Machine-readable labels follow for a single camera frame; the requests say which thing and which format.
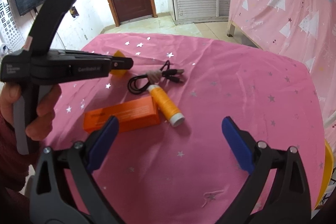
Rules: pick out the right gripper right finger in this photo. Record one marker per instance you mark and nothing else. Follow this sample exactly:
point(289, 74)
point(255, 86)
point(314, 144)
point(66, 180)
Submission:
point(276, 189)

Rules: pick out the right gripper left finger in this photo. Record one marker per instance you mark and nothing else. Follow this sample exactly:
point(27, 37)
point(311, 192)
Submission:
point(64, 190)

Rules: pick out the yellow plastic trash bin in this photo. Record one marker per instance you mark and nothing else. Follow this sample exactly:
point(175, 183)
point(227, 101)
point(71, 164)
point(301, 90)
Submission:
point(328, 171)

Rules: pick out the person left hand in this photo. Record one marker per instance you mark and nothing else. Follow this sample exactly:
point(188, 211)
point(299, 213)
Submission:
point(40, 128)

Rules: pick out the eye chart poster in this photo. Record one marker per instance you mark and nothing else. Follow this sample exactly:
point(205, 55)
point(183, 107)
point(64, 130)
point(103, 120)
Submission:
point(11, 37)

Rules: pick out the orange cardboard box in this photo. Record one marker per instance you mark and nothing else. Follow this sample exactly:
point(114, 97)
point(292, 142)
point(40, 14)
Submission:
point(131, 115)

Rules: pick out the pink star tablecloth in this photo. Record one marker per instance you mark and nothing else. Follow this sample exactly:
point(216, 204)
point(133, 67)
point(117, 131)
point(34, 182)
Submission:
point(188, 174)

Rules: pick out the orange thread spool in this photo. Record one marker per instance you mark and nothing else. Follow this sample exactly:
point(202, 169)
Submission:
point(168, 108)

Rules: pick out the pink tree bed curtain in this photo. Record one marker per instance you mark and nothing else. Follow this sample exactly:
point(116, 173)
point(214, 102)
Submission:
point(303, 30)

